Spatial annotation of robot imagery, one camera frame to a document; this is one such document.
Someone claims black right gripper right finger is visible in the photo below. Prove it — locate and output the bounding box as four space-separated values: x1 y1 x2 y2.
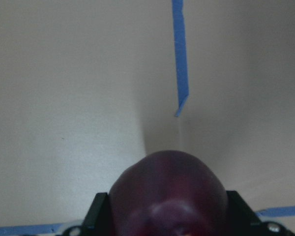
227 190 262 229

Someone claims dark red apple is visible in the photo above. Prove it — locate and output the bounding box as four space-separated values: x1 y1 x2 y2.
109 150 229 236

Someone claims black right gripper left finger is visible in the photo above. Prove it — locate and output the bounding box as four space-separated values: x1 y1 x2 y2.
82 192 108 229

